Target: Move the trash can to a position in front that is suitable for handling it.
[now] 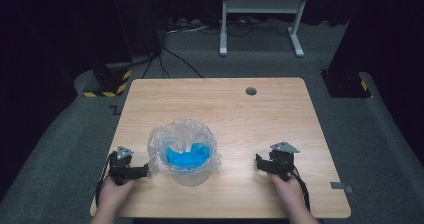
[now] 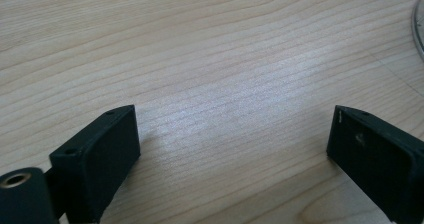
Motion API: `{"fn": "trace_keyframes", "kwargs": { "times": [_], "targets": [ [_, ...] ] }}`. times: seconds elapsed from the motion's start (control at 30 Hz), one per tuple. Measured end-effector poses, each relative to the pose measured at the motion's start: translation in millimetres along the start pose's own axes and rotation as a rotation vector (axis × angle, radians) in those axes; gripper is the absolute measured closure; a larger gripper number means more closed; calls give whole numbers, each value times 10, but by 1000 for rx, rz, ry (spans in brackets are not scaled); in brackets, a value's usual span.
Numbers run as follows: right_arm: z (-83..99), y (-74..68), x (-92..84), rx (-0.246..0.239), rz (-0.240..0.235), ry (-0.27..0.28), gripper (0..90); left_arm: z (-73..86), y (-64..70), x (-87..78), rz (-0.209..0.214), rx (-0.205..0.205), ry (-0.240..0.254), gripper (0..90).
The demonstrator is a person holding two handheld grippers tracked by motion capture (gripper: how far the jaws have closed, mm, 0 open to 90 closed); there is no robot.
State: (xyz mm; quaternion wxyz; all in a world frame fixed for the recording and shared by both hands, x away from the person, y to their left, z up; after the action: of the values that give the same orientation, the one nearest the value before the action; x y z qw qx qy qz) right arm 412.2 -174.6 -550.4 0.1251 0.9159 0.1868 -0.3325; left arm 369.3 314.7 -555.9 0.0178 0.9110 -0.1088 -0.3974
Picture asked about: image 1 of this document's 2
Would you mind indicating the person's left hand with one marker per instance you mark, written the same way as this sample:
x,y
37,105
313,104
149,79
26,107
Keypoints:
x,y
115,192

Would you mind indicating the clear plastic bin liner bag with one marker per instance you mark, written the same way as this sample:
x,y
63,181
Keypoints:
x,y
186,134

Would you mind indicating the power strip with plugs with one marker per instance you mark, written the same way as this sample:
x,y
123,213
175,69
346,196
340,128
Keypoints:
x,y
186,24

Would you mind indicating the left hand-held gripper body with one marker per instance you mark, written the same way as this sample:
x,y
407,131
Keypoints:
x,y
121,170

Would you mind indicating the small translucent trash bin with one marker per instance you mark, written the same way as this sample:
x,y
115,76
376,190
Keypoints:
x,y
191,179

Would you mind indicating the white metal stand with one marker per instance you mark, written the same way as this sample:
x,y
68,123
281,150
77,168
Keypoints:
x,y
263,4

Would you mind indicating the black base with hazard stripes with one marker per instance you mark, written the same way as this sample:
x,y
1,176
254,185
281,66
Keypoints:
x,y
346,84
110,80

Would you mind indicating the blue crumpled waste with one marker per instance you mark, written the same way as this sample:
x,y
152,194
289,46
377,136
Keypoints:
x,y
188,156

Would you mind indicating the person's right hand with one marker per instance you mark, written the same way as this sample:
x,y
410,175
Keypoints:
x,y
289,192

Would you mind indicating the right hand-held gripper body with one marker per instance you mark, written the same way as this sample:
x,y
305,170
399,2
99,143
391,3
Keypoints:
x,y
283,160

